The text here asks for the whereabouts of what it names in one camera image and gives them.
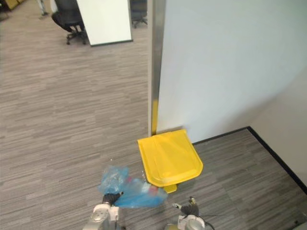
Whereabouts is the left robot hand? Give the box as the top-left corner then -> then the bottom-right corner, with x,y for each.
102,191 -> 125,207

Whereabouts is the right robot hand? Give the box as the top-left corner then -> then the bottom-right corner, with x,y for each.
172,195 -> 201,217

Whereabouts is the blue plastic rubbish bag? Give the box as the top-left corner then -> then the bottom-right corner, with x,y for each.
96,165 -> 169,208

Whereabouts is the white board panel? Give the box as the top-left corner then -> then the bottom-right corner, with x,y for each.
76,0 -> 134,47

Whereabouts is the black mesh office chair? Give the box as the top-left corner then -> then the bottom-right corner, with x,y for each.
129,0 -> 148,29

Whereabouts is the yellow storage box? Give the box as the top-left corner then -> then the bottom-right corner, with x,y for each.
4,0 -> 27,12

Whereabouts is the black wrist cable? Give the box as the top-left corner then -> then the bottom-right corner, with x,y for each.
200,215 -> 218,230

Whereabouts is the silver metal wall post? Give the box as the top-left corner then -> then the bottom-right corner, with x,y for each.
150,0 -> 167,136

